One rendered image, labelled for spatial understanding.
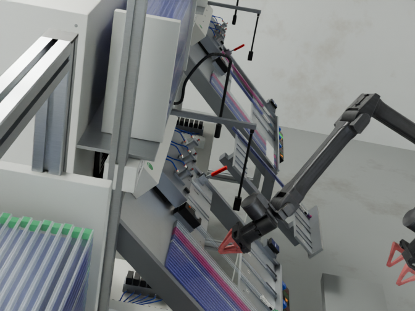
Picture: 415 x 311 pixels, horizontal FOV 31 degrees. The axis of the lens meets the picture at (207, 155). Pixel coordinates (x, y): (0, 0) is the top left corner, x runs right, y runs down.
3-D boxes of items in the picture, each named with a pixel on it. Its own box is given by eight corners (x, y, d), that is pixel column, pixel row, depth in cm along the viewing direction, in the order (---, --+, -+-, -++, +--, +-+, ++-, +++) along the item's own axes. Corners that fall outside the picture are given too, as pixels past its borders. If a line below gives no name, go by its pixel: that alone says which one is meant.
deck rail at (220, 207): (265, 272, 277) (279, 263, 275) (265, 275, 275) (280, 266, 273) (142, 128, 257) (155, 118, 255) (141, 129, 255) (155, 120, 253)
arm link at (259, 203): (296, 208, 231) (282, 205, 239) (275, 181, 227) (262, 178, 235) (271, 236, 228) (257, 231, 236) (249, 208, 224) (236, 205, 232)
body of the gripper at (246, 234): (233, 239, 230) (253, 228, 227) (234, 223, 239) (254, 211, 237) (245, 255, 231) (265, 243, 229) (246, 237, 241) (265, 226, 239)
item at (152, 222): (201, 199, 264) (213, 192, 263) (181, 314, 205) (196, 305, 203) (141, 129, 255) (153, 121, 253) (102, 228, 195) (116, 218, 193)
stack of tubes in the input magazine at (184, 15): (181, 73, 244) (194, -9, 232) (160, 135, 197) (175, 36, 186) (143, 66, 244) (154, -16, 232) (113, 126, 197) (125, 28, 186)
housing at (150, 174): (146, 140, 256) (178, 117, 252) (120, 210, 212) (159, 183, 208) (131, 123, 254) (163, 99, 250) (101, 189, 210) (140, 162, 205)
